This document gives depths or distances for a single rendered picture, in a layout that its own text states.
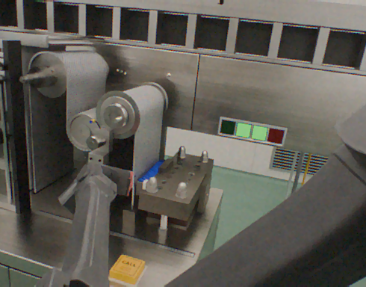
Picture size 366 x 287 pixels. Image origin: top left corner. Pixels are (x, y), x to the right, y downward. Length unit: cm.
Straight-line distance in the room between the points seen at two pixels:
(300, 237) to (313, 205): 2
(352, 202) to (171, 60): 109
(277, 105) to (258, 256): 100
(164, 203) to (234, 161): 283
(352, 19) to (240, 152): 271
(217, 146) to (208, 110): 253
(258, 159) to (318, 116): 256
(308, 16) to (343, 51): 19
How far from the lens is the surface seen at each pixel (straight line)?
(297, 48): 125
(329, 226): 20
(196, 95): 122
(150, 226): 107
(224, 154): 375
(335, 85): 120
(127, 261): 89
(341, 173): 21
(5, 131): 109
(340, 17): 119
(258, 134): 121
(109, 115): 96
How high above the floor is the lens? 150
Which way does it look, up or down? 19 degrees down
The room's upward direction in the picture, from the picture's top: 6 degrees clockwise
